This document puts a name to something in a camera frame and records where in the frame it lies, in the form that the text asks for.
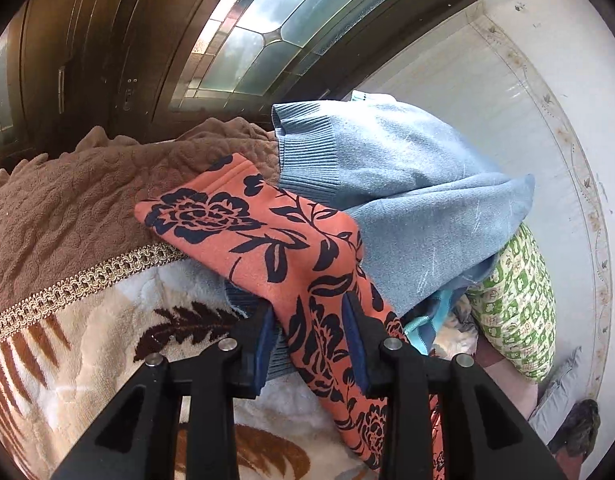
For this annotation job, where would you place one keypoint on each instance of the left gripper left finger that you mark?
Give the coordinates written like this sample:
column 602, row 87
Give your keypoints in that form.
column 135, row 436

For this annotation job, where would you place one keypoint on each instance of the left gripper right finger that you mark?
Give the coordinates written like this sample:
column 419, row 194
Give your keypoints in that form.
column 484, row 436

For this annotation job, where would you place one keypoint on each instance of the orange floral blouse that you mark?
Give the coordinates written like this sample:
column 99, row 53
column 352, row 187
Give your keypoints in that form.
column 300, row 256

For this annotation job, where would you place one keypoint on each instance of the pink quilted mattress cover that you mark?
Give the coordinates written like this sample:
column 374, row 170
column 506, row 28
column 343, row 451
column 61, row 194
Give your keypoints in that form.
column 520, row 390

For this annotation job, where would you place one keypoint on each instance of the grey blue pillow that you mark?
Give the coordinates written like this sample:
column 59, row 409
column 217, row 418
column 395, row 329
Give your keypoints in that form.
column 562, row 391

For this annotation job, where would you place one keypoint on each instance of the dark fuzzy cushion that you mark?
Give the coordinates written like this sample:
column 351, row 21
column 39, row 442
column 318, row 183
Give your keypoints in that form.
column 578, row 433

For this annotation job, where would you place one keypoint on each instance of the leaf print fleece blanket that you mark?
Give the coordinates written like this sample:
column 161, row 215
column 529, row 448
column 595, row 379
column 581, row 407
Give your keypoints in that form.
column 65, row 352

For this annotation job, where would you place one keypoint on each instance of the teal striped knit garment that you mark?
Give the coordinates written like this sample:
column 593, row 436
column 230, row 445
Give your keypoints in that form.
column 422, row 323

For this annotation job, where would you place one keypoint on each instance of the green checkered pillow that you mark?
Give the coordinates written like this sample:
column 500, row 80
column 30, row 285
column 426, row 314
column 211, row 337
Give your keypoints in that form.
column 515, row 307

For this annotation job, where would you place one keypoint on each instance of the brown quilted bedspread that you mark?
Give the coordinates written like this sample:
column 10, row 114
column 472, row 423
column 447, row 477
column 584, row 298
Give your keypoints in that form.
column 67, row 225

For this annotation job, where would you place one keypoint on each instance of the light blue knit sweater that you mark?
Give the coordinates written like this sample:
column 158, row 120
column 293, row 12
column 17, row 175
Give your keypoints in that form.
column 433, row 212

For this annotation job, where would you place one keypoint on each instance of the stained glass window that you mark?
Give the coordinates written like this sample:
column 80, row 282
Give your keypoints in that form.
column 258, row 49

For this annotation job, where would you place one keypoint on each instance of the brown wooden window frame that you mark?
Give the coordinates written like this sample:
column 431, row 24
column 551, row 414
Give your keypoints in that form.
column 67, row 66

